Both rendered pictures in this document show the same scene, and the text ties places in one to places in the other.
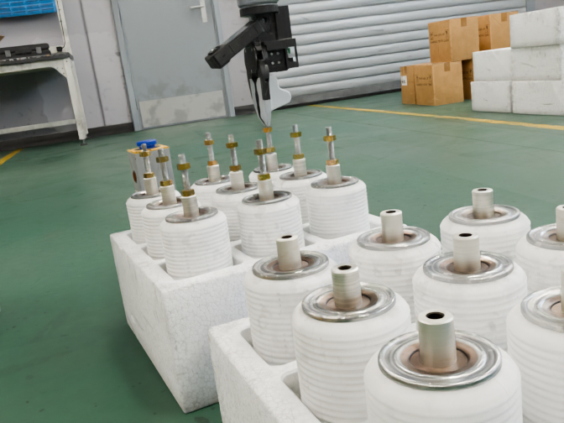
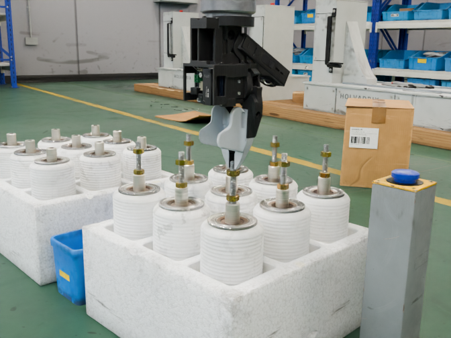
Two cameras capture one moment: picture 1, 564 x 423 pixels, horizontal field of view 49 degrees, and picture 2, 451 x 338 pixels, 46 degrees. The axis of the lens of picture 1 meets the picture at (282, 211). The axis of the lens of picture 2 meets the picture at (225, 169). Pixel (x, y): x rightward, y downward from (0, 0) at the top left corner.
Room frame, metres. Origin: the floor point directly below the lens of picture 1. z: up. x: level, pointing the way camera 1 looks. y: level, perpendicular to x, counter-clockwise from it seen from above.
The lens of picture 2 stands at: (1.86, -0.28, 0.51)
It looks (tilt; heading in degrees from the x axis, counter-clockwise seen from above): 13 degrees down; 159
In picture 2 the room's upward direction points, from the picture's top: 1 degrees clockwise
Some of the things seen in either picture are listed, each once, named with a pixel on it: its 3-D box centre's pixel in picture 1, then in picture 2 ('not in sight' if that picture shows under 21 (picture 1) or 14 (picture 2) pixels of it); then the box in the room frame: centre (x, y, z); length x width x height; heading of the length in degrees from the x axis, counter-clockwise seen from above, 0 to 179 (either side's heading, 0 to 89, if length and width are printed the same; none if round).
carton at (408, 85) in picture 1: (424, 82); not in sight; (5.03, -1.28, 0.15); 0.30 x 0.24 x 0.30; 103
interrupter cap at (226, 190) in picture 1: (238, 188); (231, 191); (1.01, 0.07, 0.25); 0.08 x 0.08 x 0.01
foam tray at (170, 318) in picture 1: (252, 279); (229, 273); (1.01, 0.07, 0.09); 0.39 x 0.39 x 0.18; 24
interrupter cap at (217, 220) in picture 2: (273, 169); (232, 221); (1.16, 0.01, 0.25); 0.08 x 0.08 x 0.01
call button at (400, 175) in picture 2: (147, 145); (405, 178); (1.24, 0.25, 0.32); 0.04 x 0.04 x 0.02
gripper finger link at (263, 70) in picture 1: (262, 75); not in sight; (1.14, 0.00, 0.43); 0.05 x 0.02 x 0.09; 18
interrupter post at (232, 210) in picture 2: (272, 162); (232, 213); (1.16, 0.01, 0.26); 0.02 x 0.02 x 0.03
